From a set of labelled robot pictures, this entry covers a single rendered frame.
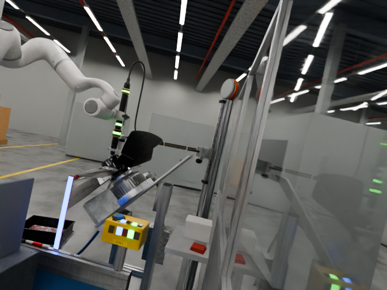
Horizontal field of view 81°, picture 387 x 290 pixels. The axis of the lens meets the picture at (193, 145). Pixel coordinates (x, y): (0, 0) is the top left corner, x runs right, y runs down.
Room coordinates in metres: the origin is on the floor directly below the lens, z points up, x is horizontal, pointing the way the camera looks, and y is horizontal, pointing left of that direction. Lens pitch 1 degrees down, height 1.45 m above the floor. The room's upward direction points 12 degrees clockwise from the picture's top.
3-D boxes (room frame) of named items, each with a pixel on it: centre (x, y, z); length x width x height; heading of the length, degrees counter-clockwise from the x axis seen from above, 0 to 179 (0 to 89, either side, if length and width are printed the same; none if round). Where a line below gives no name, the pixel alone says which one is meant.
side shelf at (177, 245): (1.39, -0.11, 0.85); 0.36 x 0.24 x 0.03; 174
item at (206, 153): (1.64, -0.09, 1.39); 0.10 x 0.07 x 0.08; 119
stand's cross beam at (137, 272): (1.44, 0.22, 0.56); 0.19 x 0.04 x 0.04; 84
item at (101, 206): (1.28, 0.43, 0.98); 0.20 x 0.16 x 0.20; 84
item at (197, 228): (1.46, -0.14, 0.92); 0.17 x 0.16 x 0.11; 84
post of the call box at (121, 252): (0.94, 0.20, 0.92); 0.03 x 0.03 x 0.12; 84
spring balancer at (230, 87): (1.68, -0.18, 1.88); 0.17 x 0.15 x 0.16; 174
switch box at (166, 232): (1.52, 0.10, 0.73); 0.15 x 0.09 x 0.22; 84
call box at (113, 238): (0.94, 0.20, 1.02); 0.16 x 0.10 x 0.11; 84
